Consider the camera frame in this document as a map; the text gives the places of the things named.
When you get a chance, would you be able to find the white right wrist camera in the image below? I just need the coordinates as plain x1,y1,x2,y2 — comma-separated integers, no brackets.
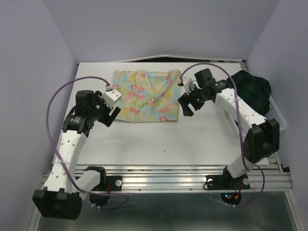
178,77,196,95

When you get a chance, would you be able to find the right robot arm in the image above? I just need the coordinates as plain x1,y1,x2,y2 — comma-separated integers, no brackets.
178,68,280,189

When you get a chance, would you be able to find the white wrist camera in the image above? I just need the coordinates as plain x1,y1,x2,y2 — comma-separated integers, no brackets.
178,77,196,95
101,89,122,108

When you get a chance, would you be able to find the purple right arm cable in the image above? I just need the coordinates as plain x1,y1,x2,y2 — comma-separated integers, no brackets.
178,63,266,209

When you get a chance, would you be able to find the pastel floral skirt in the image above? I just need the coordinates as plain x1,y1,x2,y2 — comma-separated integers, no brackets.
113,69,181,123

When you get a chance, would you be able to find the aluminium mounting rail frame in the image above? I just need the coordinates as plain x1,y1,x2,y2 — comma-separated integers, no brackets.
28,60,299,231

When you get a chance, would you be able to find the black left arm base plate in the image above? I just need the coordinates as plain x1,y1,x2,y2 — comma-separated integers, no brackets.
89,175,123,210

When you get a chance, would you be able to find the white plastic basket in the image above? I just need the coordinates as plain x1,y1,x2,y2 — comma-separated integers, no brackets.
265,96,287,133

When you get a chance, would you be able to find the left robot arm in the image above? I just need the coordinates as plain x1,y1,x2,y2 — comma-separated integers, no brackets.
32,87,122,220

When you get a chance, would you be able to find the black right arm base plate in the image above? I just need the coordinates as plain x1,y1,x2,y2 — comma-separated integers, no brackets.
204,173,251,206

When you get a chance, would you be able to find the dark green plaid skirt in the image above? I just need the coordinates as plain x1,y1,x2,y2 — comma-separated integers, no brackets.
231,70,271,116

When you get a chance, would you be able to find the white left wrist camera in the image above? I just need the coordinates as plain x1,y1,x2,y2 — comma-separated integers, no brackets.
101,89,122,108

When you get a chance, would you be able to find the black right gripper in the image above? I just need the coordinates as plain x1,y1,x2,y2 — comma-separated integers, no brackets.
178,84,210,116

